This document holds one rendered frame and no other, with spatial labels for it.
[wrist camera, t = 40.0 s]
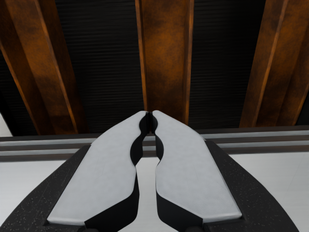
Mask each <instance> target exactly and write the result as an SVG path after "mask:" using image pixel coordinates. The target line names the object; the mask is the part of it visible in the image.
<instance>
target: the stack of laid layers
mask: <svg viewBox="0 0 309 232"><path fill-rule="evenodd" d="M195 131H196V132H197V133H198V134H199V135H201V136H202V137H203V138H204V139H205V140H206V141H208V140H212V141H213V142H214V143H215V144H217V145H218V146H219V147H220V148H221V149H222V150H224V151H225V152H226V153H227V154H241V153H267V152H294V151H309V125H304V126H280V127H255V128H220V129H195ZM102 134H103V133H86V134H61V135H37V136H12V137H0V162H13V161H40V160H67V159H69V158H70V157H71V156H72V155H73V154H74V153H76V152H77V151H78V150H79V149H80V148H81V147H82V146H83V145H91V144H92V143H93V142H94V141H95V140H96V139H97V138H98V137H99V136H101V135H102ZM142 145H143V156H142V157H156V156H157V155H156V144H155V136H154V134H153V133H151V131H150V132H149V134H147V136H146V137H145V138H144V140H143V141H142Z"/></svg>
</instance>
